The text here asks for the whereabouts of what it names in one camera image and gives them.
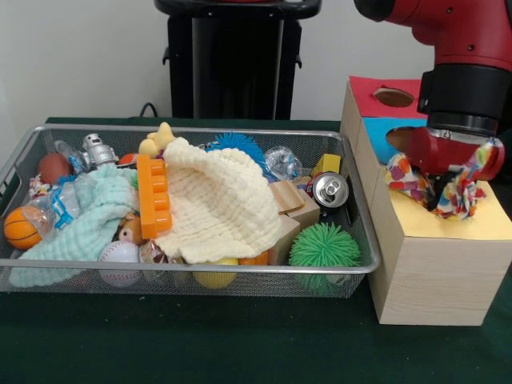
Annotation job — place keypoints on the ridged wooden soap dish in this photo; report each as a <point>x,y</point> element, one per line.
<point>286,196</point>

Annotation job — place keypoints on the small orange basketball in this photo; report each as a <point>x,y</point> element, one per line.
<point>22,230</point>

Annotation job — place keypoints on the colourful polka dot cloth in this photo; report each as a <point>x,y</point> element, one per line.
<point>460,200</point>

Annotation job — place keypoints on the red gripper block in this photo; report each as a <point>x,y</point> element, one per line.
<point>440,156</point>

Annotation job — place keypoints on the cream waffle cloth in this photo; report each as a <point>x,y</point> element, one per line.
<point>220,200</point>

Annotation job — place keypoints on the wooden box with three holes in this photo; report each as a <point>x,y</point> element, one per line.
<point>436,272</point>

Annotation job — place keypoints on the white baseball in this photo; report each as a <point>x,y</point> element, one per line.
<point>120,256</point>

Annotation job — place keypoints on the orange plastic compartment tray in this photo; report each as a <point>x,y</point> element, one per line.
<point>154,200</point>

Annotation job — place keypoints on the blue spiky ball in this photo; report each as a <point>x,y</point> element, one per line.
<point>240,142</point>

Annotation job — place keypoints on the large green spiky ball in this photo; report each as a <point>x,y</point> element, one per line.
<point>324,246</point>

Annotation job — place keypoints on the silver toy robot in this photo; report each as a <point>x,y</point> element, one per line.
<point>98,150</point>

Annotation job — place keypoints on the dark green table cloth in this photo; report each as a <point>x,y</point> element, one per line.
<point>240,340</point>

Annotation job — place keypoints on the silver soda can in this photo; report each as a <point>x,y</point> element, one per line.
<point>330,190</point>

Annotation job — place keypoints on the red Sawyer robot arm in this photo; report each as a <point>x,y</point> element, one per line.
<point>460,32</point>

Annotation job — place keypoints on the mint green knitted cloth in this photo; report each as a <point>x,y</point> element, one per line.
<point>92,224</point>

